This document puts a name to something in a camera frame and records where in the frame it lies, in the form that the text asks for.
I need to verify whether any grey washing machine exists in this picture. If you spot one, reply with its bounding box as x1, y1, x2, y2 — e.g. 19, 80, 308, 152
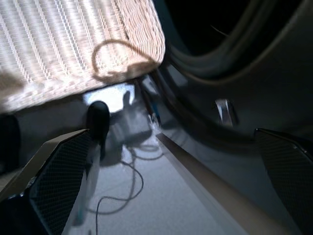
136, 0, 313, 235

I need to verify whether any pale woven laundry basket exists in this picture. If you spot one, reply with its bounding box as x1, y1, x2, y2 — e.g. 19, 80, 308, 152
0, 0, 166, 116

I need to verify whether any silver washer door latch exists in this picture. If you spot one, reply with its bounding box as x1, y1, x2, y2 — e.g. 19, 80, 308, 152
212, 98, 240, 127

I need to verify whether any thin grey floor cable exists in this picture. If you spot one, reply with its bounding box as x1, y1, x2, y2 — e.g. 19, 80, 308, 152
94, 143, 145, 235

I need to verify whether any black and blue cable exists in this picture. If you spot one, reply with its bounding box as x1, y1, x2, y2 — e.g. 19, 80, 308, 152
146, 97, 162, 126

